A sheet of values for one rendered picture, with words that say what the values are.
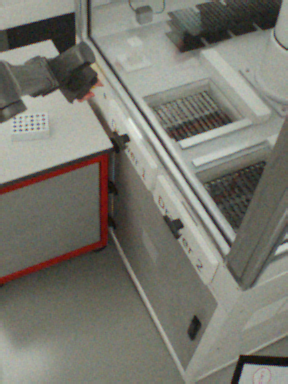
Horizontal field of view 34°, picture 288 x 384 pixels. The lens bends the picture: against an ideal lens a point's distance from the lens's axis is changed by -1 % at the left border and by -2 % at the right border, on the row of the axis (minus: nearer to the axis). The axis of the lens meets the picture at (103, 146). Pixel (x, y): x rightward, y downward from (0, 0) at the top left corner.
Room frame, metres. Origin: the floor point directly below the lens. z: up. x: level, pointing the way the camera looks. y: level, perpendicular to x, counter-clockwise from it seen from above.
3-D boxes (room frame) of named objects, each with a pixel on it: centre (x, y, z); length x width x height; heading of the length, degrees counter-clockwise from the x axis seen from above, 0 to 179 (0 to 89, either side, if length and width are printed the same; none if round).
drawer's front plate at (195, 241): (0.64, -0.21, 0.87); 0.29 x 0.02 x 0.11; 23
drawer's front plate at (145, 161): (0.93, -0.08, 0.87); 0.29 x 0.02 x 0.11; 23
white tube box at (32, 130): (1.08, 0.24, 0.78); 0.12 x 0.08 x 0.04; 97
